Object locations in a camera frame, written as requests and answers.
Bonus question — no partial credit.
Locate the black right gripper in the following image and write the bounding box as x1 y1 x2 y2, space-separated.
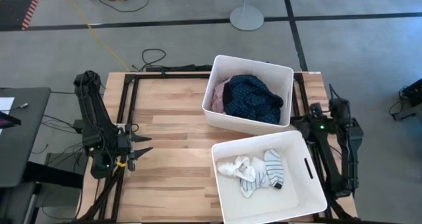
289 101 330 142

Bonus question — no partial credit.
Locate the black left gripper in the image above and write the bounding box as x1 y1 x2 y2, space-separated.
114 123 155 172

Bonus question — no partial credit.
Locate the white striped sock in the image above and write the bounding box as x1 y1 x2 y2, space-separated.
239 156 270 199
263 148 285 190

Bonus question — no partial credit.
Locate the navy dotted garment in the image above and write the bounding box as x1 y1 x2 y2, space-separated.
223 74 285 125

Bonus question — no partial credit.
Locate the white plastic storage bin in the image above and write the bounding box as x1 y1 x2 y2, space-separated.
210 130 328 224
201 54 295 136

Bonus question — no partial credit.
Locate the plain white sock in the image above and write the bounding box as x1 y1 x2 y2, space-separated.
234 155 257 183
216 159 245 179

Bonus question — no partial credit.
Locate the pink linen shirt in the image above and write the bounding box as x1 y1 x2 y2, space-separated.
210 78 231 115

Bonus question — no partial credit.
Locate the black power strip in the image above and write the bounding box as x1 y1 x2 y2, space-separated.
144 64 214 72

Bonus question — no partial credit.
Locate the black desk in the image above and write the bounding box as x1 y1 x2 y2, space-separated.
0 87 52 188

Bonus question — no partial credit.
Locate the black electronic device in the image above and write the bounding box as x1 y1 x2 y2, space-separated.
399 78 422 108

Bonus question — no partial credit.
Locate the grey round floor stand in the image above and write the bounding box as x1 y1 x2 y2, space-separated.
229 0 264 32

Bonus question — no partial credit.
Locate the dark blue tablet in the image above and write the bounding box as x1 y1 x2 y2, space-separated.
0 111 22 130

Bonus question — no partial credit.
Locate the white paper sheet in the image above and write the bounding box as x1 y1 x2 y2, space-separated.
0 97 16 136

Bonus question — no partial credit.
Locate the hazard striped floor mat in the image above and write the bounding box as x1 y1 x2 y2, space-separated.
0 0 84 30

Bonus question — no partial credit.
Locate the black aluminium table frame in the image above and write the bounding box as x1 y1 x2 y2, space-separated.
78 72 362 224

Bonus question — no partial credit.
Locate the looped black floor cable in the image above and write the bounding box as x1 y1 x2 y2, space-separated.
131 48 167 72

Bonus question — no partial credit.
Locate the grey plug cable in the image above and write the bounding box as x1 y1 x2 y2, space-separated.
0 101 30 113

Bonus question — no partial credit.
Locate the long yellow cable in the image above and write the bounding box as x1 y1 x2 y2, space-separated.
57 0 131 72

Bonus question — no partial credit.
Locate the black cable on floor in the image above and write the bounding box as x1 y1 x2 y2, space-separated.
87 0 151 13

